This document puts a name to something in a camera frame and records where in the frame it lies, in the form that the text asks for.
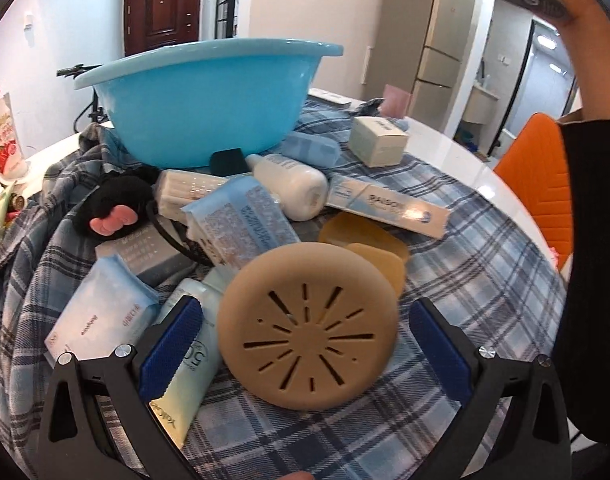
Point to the pink cup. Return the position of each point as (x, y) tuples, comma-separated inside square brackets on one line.
[(396, 101)]

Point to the white light switch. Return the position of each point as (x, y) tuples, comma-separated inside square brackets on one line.
[(28, 23)]

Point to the white sink cabinet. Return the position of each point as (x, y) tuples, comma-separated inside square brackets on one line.
[(480, 105)]

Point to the beige refrigerator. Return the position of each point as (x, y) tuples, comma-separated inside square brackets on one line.
[(440, 35)]

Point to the grey printed pack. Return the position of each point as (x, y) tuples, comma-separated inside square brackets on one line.
[(135, 255)]

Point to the black bicycle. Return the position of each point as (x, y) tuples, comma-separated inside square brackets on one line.
[(92, 110)]

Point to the pile of snack packets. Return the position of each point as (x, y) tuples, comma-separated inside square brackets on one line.
[(0, 205)]

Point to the white cotton swab pack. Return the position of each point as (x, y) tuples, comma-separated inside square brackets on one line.
[(185, 190)]

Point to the black plush headband pink bow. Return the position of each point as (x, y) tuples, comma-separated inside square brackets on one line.
[(110, 200)]

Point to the white green tube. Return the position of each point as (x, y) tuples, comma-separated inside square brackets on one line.
[(195, 365)]

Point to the small black box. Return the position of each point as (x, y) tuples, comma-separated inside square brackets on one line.
[(228, 161)]

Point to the person's right forearm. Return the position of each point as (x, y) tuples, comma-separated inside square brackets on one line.
[(595, 210)]

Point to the red and white snack bag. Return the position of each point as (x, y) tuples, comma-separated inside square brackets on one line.
[(2, 135)]

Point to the round beige slotted lid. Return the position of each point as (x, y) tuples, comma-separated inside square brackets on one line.
[(285, 280)]

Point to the white plastic bottle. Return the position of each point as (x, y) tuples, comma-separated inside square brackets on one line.
[(290, 185)]

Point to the white flat case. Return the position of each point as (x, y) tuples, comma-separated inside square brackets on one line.
[(330, 96)]

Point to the blue plastic basin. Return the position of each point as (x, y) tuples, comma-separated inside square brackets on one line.
[(200, 105)]

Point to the blue white tissue pack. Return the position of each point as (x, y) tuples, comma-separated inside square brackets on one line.
[(100, 310)]

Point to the amber soap dish piece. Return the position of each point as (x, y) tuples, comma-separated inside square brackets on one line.
[(382, 262), (355, 227)]

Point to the dark red entrance door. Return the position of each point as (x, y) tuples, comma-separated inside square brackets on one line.
[(160, 10)]

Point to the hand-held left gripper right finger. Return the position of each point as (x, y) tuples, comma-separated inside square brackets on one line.
[(440, 350)]

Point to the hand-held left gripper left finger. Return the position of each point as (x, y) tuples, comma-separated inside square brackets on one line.
[(172, 350)]

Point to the cream white square box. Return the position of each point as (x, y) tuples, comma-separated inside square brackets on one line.
[(377, 140)]

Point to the blue plaid cloth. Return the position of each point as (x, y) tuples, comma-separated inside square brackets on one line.
[(435, 270)]

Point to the orange chair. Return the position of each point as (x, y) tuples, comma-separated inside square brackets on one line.
[(535, 175)]

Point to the white blue toothpaste box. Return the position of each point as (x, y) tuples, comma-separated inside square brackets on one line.
[(385, 205)]

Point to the blue printed wipes pack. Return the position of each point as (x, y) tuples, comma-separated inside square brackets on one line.
[(245, 225)]

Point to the light blue tissue pack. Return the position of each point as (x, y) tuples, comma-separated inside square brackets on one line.
[(310, 150)]

